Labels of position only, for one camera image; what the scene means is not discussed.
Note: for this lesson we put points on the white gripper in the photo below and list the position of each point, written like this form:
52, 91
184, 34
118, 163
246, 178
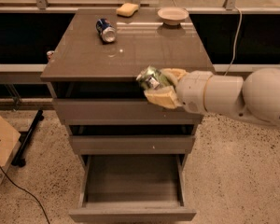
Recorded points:
191, 90

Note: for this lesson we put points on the green soda can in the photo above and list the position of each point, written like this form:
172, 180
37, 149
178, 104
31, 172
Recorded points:
152, 78

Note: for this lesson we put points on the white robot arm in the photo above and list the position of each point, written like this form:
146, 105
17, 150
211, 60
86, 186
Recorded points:
254, 99

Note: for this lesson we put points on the grey drawer cabinet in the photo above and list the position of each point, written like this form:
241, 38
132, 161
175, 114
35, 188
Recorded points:
144, 38

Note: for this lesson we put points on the blue soda can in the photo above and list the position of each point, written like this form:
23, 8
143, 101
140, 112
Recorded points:
106, 31

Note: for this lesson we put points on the grey top drawer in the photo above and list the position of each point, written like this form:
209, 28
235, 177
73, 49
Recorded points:
119, 112

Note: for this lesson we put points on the grey middle drawer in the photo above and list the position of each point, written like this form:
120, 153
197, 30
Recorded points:
109, 145

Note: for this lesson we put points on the grey open bottom drawer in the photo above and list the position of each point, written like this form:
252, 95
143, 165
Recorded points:
132, 188

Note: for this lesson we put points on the small can behind cabinet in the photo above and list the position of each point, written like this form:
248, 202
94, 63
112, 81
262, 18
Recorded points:
49, 54

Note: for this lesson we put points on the white shallow bowl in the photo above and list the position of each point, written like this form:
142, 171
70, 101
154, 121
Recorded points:
173, 15

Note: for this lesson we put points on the yellow sponge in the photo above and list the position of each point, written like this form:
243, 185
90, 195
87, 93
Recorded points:
127, 9

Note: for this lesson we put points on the black stand leg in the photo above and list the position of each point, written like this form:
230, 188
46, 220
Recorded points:
25, 139

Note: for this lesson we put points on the cardboard box left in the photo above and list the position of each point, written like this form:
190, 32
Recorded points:
9, 145

